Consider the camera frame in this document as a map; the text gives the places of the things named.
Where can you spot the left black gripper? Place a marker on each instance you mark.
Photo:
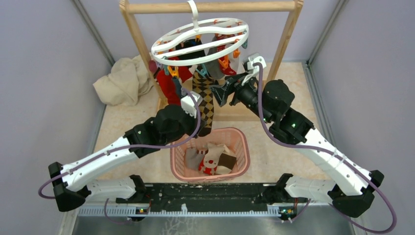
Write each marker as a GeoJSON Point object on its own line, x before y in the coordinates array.
{"type": "Point", "coordinates": [195, 124]}

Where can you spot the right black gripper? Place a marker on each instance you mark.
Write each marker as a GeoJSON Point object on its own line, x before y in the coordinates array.
{"type": "Point", "coordinates": [220, 91]}

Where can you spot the brown yellow argyle sock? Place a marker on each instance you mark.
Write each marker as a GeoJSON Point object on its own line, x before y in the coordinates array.
{"type": "Point", "coordinates": [201, 85]}

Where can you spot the wooden hanger rack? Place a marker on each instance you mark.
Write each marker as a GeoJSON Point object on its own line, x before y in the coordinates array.
{"type": "Point", "coordinates": [237, 112]}

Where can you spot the red patterned sock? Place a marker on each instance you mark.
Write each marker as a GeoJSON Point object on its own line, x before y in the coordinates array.
{"type": "Point", "coordinates": [229, 63]}

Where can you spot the grey sock with striped cuff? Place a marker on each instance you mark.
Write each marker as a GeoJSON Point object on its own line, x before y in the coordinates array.
{"type": "Point", "coordinates": [193, 157]}

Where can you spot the pink plastic laundry basket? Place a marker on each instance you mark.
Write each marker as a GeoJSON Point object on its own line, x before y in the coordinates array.
{"type": "Point", "coordinates": [233, 138]}

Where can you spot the beige brown sock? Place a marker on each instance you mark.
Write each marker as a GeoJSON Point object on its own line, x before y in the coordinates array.
{"type": "Point", "coordinates": [227, 159]}

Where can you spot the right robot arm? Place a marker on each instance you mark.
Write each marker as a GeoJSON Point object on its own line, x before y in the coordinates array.
{"type": "Point", "coordinates": [349, 189]}

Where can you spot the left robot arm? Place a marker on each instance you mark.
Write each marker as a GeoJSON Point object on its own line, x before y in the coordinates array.
{"type": "Point", "coordinates": [76, 183]}

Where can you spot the white round clip hanger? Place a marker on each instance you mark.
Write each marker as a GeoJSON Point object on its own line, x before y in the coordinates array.
{"type": "Point", "coordinates": [200, 41]}

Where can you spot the grey black sock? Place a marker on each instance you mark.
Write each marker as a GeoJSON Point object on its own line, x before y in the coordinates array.
{"type": "Point", "coordinates": [214, 69]}

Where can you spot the plain red sock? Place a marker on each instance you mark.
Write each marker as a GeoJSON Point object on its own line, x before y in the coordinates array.
{"type": "Point", "coordinates": [168, 86]}

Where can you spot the beige crumpled cloth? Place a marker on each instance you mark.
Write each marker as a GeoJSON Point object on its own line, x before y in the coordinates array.
{"type": "Point", "coordinates": [127, 81]}

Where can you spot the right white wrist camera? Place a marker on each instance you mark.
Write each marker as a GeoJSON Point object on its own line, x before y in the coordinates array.
{"type": "Point", "coordinates": [254, 66]}

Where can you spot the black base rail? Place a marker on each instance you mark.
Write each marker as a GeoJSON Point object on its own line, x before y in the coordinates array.
{"type": "Point", "coordinates": [221, 199]}

